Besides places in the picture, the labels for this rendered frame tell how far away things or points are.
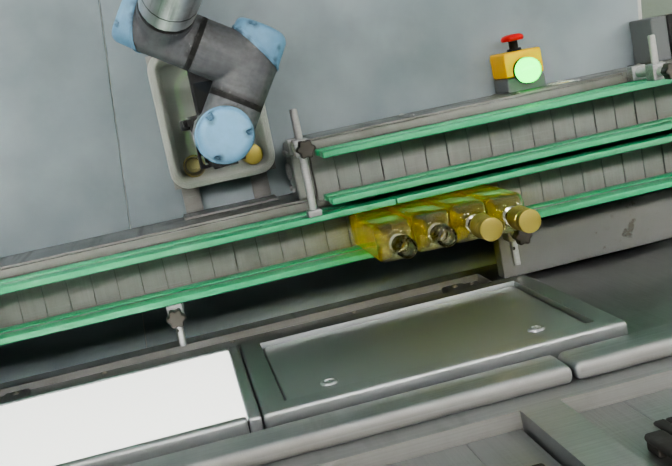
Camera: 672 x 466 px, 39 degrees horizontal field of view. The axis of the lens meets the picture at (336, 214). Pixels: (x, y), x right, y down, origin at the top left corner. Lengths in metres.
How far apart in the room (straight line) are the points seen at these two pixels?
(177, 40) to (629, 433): 0.72
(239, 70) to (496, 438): 0.57
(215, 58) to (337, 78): 0.46
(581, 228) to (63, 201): 0.89
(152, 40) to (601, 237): 0.86
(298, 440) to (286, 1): 0.85
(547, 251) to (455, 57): 0.38
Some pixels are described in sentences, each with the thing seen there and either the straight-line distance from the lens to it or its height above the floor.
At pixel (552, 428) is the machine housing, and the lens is 1.03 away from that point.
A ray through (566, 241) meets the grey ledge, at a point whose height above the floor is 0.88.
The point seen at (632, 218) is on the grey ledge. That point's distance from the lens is 1.73.
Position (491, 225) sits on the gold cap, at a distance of 1.32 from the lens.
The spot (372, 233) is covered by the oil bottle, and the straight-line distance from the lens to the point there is 1.38.
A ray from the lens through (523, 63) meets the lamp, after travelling 1.66.
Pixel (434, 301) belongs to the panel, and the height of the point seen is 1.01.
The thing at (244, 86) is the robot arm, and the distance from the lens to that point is 1.25.
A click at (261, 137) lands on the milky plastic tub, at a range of 1.58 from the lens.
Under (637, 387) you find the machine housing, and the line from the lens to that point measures 1.14.
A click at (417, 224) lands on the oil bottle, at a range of 1.37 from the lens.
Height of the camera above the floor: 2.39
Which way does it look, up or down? 77 degrees down
